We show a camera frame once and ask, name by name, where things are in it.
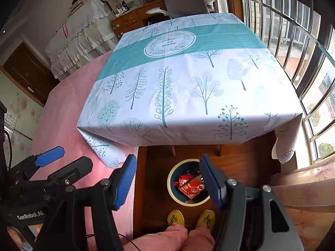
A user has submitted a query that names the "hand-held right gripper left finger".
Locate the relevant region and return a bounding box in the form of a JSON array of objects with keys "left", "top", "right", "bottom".
[{"left": 33, "top": 154, "right": 138, "bottom": 251}]

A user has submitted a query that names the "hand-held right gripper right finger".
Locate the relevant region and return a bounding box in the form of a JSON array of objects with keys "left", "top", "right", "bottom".
[{"left": 199, "top": 154, "right": 305, "bottom": 251}]

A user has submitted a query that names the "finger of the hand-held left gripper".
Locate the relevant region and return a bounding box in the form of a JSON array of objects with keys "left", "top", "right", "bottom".
[
  {"left": 10, "top": 146, "right": 65, "bottom": 176},
  {"left": 46, "top": 156, "right": 94, "bottom": 189}
]

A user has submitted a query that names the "red gift box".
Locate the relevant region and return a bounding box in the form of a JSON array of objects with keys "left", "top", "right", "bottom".
[{"left": 180, "top": 179, "right": 206, "bottom": 200}]

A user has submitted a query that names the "red snack packet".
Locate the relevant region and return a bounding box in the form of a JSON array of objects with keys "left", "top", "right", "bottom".
[{"left": 179, "top": 174, "right": 195, "bottom": 187}]

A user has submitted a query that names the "blue bin with cream rim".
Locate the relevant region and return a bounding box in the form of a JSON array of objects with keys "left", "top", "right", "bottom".
[{"left": 167, "top": 159, "right": 211, "bottom": 206}]

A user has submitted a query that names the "person's left hand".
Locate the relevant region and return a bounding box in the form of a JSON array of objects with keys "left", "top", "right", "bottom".
[{"left": 6, "top": 224, "right": 44, "bottom": 251}]

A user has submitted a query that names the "pink bed sheet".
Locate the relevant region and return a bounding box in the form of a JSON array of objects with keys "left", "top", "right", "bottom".
[{"left": 27, "top": 51, "right": 139, "bottom": 251}]

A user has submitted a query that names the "person's right leg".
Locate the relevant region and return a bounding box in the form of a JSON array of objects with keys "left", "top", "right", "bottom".
[{"left": 182, "top": 226, "right": 216, "bottom": 251}]

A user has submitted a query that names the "person's leg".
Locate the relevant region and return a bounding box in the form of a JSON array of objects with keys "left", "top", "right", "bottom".
[
  {"left": 122, "top": 225, "right": 188, "bottom": 251},
  {"left": 182, "top": 226, "right": 216, "bottom": 251}
]

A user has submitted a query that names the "person's left leg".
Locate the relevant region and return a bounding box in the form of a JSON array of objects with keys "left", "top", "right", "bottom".
[{"left": 122, "top": 225, "right": 188, "bottom": 251}]

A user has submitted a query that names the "brown wooden door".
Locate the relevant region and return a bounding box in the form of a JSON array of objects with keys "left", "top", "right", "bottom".
[{"left": 0, "top": 42, "right": 61, "bottom": 108}]

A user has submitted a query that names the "tree print tablecloth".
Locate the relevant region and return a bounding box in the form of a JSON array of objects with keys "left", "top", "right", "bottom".
[{"left": 76, "top": 13, "right": 303, "bottom": 168}]

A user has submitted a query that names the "sheer printed curtain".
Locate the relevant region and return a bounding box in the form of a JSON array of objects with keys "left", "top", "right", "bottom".
[{"left": 271, "top": 159, "right": 335, "bottom": 251}]

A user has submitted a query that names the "white ruffled cloth cover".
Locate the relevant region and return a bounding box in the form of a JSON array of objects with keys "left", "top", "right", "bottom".
[{"left": 45, "top": 0, "right": 119, "bottom": 81}]

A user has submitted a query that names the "brown wooden desk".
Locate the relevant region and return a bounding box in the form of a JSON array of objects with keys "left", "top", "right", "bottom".
[{"left": 110, "top": 0, "right": 170, "bottom": 37}]

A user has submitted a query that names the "metal window grille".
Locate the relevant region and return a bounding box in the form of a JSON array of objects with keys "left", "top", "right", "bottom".
[{"left": 238, "top": 0, "right": 335, "bottom": 160}]

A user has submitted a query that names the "black cable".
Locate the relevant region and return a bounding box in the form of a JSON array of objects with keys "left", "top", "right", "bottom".
[{"left": 0, "top": 125, "right": 13, "bottom": 170}]

